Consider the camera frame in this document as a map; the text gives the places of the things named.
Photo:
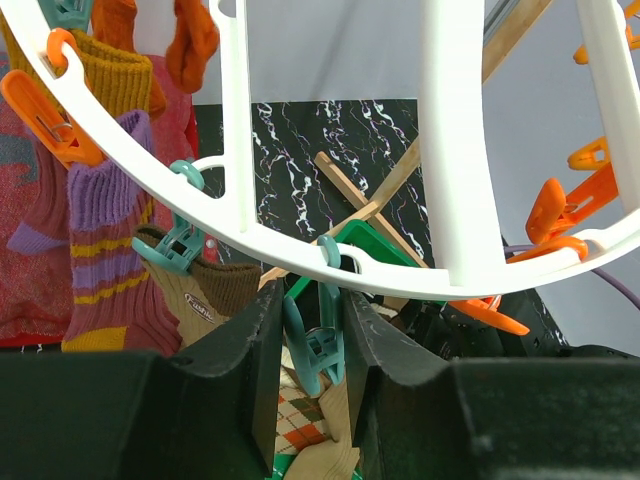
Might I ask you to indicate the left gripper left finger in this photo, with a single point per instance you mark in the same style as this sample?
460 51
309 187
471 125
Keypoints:
208 412

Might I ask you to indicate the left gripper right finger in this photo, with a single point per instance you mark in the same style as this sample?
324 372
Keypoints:
415 415

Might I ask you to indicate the tan sock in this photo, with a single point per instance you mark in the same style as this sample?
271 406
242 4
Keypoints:
335 458
207 296

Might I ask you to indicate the purple striped sock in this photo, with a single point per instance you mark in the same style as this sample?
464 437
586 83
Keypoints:
126 140
116 304

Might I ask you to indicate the teal clip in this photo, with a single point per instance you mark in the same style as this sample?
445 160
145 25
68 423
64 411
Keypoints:
176 250
321 349

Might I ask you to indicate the orange clip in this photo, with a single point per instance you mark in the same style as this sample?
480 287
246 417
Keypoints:
550 270
554 211
58 132

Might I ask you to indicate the orange sock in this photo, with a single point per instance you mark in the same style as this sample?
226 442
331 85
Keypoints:
195 41
113 23

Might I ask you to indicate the argyle patterned sock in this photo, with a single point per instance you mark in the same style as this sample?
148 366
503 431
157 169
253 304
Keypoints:
299 422

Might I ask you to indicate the wooden clothes rack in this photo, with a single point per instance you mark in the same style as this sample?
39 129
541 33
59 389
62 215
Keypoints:
451 152

